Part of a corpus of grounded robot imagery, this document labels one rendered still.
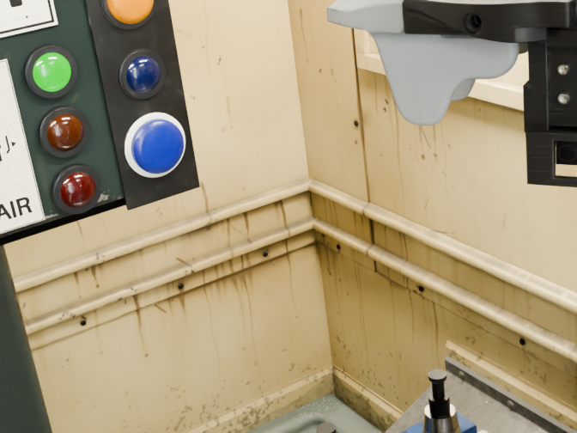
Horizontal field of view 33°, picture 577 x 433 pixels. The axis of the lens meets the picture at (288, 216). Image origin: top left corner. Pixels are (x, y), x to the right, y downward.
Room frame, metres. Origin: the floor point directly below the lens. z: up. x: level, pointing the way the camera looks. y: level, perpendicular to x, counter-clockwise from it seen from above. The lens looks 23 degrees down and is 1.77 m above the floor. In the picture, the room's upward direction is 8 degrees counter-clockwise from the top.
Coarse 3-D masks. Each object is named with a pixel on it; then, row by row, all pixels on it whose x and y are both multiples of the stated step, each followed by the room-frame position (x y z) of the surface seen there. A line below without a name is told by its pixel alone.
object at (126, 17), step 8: (112, 0) 0.50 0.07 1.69; (120, 0) 0.50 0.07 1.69; (128, 0) 0.51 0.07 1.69; (136, 0) 0.51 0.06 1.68; (144, 0) 0.51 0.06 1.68; (152, 0) 0.51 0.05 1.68; (112, 8) 0.50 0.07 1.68; (120, 8) 0.50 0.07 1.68; (128, 8) 0.51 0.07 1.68; (136, 8) 0.51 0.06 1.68; (144, 8) 0.51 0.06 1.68; (120, 16) 0.51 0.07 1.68; (128, 16) 0.51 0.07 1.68; (136, 16) 0.51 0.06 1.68; (144, 16) 0.51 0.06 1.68
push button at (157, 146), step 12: (156, 120) 0.51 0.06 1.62; (144, 132) 0.50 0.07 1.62; (156, 132) 0.51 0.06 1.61; (168, 132) 0.51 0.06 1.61; (180, 132) 0.52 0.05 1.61; (132, 144) 0.50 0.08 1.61; (144, 144) 0.50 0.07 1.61; (156, 144) 0.51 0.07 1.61; (168, 144) 0.51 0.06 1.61; (180, 144) 0.51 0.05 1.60; (132, 156) 0.50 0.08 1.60; (144, 156) 0.50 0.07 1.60; (156, 156) 0.51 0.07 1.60; (168, 156) 0.51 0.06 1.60; (180, 156) 0.51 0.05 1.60; (144, 168) 0.50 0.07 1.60; (156, 168) 0.51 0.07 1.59; (168, 168) 0.51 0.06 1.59
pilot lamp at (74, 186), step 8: (72, 176) 0.49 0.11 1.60; (80, 176) 0.49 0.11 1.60; (88, 176) 0.49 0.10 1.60; (64, 184) 0.48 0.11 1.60; (72, 184) 0.48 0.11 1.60; (80, 184) 0.49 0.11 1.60; (88, 184) 0.49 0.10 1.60; (64, 192) 0.48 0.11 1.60; (72, 192) 0.48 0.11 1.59; (80, 192) 0.49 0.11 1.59; (88, 192) 0.49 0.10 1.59; (64, 200) 0.48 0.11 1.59; (72, 200) 0.48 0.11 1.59; (80, 200) 0.49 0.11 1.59; (88, 200) 0.49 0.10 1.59
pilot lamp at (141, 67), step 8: (144, 56) 0.51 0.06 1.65; (136, 64) 0.51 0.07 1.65; (144, 64) 0.51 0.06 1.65; (152, 64) 0.51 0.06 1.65; (128, 72) 0.51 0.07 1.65; (136, 72) 0.51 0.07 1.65; (144, 72) 0.51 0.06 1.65; (152, 72) 0.51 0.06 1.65; (160, 72) 0.52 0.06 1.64; (128, 80) 0.51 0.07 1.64; (136, 80) 0.51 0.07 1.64; (144, 80) 0.51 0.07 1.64; (152, 80) 0.51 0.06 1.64; (136, 88) 0.51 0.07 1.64; (144, 88) 0.51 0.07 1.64; (152, 88) 0.51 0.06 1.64
